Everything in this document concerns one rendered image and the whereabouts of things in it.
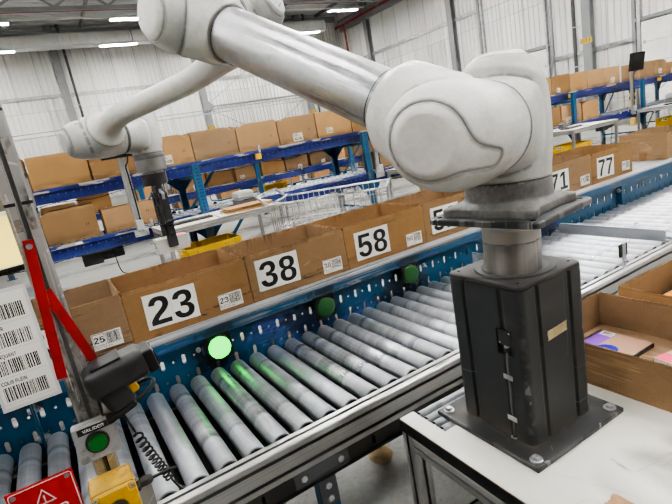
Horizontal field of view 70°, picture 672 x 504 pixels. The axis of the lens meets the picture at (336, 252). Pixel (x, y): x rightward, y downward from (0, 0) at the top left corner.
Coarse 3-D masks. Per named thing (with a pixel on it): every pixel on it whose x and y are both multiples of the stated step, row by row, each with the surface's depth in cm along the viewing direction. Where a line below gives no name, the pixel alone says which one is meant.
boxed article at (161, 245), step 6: (180, 234) 154; (186, 234) 154; (156, 240) 150; (162, 240) 150; (180, 240) 153; (186, 240) 154; (156, 246) 151; (162, 246) 151; (168, 246) 152; (174, 246) 153; (180, 246) 154; (186, 246) 154; (156, 252) 154; (162, 252) 151; (168, 252) 152
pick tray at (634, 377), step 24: (600, 312) 131; (624, 312) 125; (648, 312) 120; (648, 336) 121; (600, 360) 103; (624, 360) 99; (648, 360) 94; (600, 384) 105; (624, 384) 100; (648, 384) 96
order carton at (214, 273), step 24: (168, 264) 175; (192, 264) 179; (216, 264) 184; (240, 264) 159; (120, 288) 167; (144, 288) 144; (168, 288) 148; (216, 288) 155; (240, 288) 160; (144, 312) 145; (216, 312) 156; (144, 336) 146
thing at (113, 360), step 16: (112, 352) 84; (128, 352) 82; (144, 352) 82; (96, 368) 79; (112, 368) 80; (128, 368) 81; (144, 368) 82; (96, 384) 79; (112, 384) 80; (128, 384) 82; (112, 400) 82; (128, 400) 83; (112, 416) 82
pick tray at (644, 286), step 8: (664, 264) 141; (648, 272) 138; (656, 272) 140; (664, 272) 142; (632, 280) 134; (640, 280) 136; (648, 280) 138; (656, 280) 140; (664, 280) 142; (624, 288) 130; (632, 288) 135; (640, 288) 137; (648, 288) 139; (656, 288) 141; (664, 288) 143; (632, 296) 129; (640, 296) 127; (648, 296) 125; (656, 296) 123; (664, 296) 121
